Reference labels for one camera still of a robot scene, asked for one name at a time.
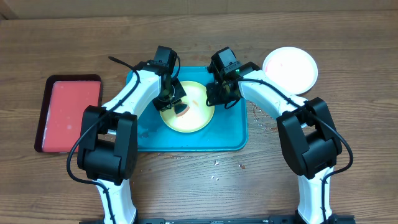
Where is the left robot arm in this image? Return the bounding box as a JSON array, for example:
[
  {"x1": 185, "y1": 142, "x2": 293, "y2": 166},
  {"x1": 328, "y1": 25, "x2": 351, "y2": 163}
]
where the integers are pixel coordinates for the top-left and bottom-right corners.
[{"x1": 67, "y1": 46, "x2": 186, "y2": 223}]

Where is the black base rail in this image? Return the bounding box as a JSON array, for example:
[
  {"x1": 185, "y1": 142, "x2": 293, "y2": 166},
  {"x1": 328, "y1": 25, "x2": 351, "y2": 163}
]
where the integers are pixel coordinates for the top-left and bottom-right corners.
[{"x1": 133, "y1": 214, "x2": 356, "y2": 224}]

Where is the yellow-green plate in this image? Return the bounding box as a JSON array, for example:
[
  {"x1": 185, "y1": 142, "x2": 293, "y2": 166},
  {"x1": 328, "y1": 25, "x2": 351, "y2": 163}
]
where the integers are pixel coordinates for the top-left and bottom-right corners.
[{"x1": 160, "y1": 81, "x2": 215, "y2": 133}]

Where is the dark tray with red liquid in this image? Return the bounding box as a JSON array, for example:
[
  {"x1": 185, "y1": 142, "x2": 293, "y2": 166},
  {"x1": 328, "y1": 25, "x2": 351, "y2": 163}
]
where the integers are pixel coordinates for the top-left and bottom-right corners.
[{"x1": 34, "y1": 74, "x2": 103, "y2": 153}]

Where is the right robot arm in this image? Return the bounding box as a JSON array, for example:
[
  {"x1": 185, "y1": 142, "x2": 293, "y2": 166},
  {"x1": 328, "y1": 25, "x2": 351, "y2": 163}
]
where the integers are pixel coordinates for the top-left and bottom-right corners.
[{"x1": 206, "y1": 47, "x2": 342, "y2": 223}]

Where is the teal plastic serving tray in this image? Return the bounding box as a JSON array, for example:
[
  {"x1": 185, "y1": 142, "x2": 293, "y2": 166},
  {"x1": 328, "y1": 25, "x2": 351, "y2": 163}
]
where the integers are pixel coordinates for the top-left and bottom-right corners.
[{"x1": 138, "y1": 67, "x2": 248, "y2": 152}]

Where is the white plate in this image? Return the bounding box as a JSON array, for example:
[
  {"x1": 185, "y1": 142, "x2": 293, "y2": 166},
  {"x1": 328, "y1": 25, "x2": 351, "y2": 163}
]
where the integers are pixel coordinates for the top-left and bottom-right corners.
[{"x1": 262, "y1": 47, "x2": 318, "y2": 95}]

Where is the dark green sponge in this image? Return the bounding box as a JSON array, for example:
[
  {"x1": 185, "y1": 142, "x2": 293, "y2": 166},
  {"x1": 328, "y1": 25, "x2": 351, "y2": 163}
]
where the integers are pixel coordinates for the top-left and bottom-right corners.
[{"x1": 174, "y1": 103, "x2": 190, "y2": 117}]

